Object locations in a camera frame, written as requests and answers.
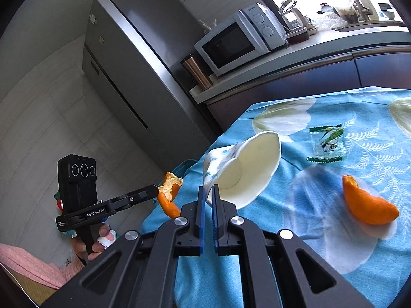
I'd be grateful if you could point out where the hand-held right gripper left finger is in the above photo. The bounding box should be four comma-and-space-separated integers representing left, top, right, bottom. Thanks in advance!
42, 185, 206, 308

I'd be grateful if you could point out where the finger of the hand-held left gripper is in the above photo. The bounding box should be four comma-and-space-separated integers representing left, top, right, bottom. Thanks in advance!
107, 184, 160, 207

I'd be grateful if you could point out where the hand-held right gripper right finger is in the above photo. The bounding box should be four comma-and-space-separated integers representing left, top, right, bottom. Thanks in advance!
212, 184, 376, 308

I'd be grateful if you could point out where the curled orange peel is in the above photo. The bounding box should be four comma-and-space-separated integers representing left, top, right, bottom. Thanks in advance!
157, 172, 183, 219

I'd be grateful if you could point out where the crushed blue dotted paper cup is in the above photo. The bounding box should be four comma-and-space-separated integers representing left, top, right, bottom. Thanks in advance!
203, 131, 282, 209

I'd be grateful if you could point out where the person's left forearm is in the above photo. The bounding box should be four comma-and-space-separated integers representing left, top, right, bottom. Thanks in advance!
0, 243, 81, 291

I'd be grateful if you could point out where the person's left hand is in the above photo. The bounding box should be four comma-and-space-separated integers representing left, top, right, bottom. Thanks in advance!
71, 223, 117, 262

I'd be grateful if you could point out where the blue plastic bin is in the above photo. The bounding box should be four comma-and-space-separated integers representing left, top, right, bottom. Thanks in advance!
173, 158, 198, 175

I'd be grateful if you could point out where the blue floral tablecloth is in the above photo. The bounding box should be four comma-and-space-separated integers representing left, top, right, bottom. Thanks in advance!
141, 86, 411, 308

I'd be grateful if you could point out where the grey refrigerator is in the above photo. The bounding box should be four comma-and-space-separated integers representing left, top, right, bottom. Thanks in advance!
82, 0, 225, 174

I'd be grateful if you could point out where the clear green candy wrapper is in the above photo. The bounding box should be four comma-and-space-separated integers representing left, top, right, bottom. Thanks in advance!
306, 123, 349, 164

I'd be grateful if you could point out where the copper travel tumbler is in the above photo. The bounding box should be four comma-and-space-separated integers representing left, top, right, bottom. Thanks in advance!
180, 54, 214, 91

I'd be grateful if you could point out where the large orange peel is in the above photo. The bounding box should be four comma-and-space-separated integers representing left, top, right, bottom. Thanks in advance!
342, 174, 399, 225

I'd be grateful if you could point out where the white microwave oven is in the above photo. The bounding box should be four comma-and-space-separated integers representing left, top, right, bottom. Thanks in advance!
193, 3, 286, 78

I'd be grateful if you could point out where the brown kitchen cabinet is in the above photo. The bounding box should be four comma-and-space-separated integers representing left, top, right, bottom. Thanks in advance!
205, 43, 411, 135

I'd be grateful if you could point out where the white ornament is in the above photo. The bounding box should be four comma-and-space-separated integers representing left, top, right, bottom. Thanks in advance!
197, 19, 219, 34

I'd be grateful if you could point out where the dark lidded bowl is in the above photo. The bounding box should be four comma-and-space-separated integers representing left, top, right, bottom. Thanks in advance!
284, 27, 318, 44

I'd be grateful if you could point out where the glass electric kettle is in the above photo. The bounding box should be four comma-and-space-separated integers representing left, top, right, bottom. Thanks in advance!
278, 0, 310, 31

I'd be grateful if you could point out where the clear plastic bag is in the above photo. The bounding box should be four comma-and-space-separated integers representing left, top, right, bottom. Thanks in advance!
310, 6, 349, 29

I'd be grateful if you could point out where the clear food container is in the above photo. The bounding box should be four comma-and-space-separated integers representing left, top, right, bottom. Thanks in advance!
335, 5, 358, 23

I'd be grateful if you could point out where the white soap bottle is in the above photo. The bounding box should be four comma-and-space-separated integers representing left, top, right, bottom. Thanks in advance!
353, 0, 379, 21

